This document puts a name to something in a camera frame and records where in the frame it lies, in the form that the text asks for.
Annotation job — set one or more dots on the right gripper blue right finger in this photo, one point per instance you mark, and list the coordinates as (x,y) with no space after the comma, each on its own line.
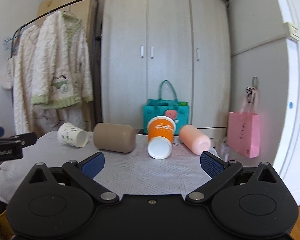
(221,173)

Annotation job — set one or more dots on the white patterned tablecloth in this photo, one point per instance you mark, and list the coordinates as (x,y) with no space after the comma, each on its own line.
(133,173)

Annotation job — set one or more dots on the orange coco paper cup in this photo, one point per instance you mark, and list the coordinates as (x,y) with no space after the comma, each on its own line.
(161,131)

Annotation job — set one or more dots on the teal felt handbag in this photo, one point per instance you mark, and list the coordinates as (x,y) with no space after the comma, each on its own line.
(177,110)

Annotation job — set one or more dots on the brown taupe plastic cup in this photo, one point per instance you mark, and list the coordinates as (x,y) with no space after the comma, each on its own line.
(114,137)

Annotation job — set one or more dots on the white green-print paper cup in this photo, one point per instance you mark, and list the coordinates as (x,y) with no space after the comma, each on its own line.
(69,134)

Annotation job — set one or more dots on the black clothes rack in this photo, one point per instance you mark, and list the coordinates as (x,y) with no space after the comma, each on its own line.
(93,35)

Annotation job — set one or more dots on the white door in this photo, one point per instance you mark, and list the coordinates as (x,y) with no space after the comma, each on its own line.
(287,160)

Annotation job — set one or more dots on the wall light switch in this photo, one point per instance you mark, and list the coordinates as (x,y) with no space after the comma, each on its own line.
(292,32)

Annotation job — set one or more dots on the pink paper gift bag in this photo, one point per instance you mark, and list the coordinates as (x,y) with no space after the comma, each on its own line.
(244,126)

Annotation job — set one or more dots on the white green-trim fleece jacket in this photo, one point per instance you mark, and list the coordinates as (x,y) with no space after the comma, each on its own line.
(61,70)

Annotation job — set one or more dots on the white cable-knit fleece robe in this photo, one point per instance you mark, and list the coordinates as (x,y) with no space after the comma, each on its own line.
(27,117)

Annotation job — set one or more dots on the grey three-door wardrobe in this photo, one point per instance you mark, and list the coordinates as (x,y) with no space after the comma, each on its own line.
(166,49)

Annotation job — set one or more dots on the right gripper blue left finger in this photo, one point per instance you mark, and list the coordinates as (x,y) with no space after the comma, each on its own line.
(83,173)

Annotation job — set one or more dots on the cardboard box behind rack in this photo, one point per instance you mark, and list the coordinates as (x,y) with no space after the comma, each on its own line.
(84,11)

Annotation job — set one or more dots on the pink plastic cup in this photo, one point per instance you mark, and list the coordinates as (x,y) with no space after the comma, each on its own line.
(196,141)

